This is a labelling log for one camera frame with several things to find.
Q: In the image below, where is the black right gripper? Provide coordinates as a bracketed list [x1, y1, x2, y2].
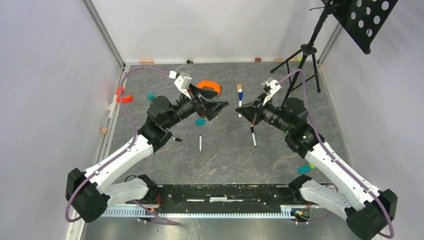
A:
[236, 92, 293, 134]

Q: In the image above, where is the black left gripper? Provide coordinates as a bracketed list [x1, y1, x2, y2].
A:
[164, 83, 229, 129]

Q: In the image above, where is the white pen black tip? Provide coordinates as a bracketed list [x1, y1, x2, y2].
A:
[250, 124, 257, 148]

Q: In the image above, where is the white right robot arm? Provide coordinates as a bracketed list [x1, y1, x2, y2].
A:
[236, 94, 398, 240]

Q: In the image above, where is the teal block near right arm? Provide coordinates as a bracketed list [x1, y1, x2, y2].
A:
[297, 163, 316, 175]

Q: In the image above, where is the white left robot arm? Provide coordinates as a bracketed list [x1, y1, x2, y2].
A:
[65, 86, 229, 223]

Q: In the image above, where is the teal cube near pen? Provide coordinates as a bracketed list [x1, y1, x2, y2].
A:
[195, 118, 206, 126]

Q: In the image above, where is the orange arch block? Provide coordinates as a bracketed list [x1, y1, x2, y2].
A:
[196, 80, 222, 96]

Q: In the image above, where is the small teal cube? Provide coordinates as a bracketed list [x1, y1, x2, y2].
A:
[147, 93, 155, 101]

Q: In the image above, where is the wooden block back right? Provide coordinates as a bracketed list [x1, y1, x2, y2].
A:
[273, 57, 298, 63]

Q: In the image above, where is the black tripod stand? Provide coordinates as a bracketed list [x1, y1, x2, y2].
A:
[270, 0, 335, 93]

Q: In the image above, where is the orange curved block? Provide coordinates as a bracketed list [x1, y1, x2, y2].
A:
[116, 95, 133, 103]

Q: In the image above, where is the orange block upright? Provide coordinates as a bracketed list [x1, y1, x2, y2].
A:
[115, 86, 125, 96]

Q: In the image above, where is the black perforated plate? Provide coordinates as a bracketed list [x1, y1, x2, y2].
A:
[325, 0, 398, 55]

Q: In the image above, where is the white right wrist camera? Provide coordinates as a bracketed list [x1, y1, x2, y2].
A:
[260, 77, 281, 106]

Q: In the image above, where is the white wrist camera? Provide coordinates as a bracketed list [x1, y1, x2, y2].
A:
[174, 72, 192, 100]
[260, 77, 281, 106]

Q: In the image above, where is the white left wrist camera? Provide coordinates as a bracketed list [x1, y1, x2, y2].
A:
[174, 72, 192, 100]

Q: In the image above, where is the wooden block back wall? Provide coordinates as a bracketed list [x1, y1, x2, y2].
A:
[139, 59, 154, 65]

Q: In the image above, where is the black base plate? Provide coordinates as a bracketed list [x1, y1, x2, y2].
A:
[138, 184, 309, 214]

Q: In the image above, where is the aluminium frame rail left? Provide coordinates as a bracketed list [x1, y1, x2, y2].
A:
[93, 64, 131, 185]

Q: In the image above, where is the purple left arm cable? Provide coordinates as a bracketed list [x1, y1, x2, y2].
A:
[64, 66, 181, 227]

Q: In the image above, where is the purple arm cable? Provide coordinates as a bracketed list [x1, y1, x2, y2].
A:
[64, 66, 181, 227]
[277, 68, 396, 239]

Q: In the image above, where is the wooden block left rail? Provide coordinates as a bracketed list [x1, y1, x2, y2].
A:
[100, 127, 109, 136]

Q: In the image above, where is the blue cable duct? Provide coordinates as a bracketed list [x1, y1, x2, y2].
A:
[101, 205, 305, 220]

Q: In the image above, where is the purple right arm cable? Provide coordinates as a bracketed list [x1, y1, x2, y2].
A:
[277, 68, 396, 239]

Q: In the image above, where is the aluminium corner post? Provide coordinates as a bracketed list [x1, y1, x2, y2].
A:
[82, 0, 126, 68]

